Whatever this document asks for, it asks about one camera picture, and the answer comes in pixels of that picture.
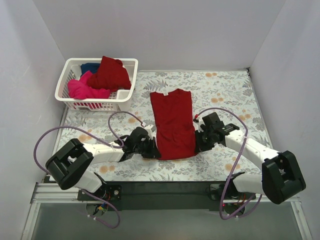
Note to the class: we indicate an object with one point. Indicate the blue shirt in basket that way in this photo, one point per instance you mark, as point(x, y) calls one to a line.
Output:
point(89, 66)

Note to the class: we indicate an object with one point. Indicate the aluminium frame rail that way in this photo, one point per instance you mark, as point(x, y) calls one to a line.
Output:
point(62, 215)

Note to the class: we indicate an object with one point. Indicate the red t shirt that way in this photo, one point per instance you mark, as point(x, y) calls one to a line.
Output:
point(175, 132)

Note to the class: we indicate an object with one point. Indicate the floral patterned table mat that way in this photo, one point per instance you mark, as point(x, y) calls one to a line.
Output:
point(230, 91)

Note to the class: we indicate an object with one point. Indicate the dark red shirt in basket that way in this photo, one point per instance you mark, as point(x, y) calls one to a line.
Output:
point(111, 75)

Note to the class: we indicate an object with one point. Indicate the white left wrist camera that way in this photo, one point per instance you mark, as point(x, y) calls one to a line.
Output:
point(150, 128)

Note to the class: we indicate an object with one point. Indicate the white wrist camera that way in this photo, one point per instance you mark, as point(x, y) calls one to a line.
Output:
point(200, 123)
point(150, 128)

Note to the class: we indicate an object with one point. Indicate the white plastic laundry basket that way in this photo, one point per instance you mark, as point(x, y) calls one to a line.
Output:
point(117, 101)

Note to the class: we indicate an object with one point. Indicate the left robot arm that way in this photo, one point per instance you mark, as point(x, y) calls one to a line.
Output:
point(68, 166)

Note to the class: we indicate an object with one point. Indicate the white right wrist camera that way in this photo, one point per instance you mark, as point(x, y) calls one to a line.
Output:
point(200, 123)

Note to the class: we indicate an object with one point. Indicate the pink shirt in basket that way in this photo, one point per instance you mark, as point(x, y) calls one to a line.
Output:
point(79, 89)

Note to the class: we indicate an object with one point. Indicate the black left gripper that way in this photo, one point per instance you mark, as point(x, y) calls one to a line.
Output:
point(152, 148)

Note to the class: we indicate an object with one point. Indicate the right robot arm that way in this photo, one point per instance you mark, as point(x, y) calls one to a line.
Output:
point(280, 178)

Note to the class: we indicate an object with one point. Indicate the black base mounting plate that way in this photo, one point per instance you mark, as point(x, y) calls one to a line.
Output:
point(163, 195)

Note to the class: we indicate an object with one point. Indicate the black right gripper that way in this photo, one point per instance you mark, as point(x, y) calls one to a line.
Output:
point(201, 140)

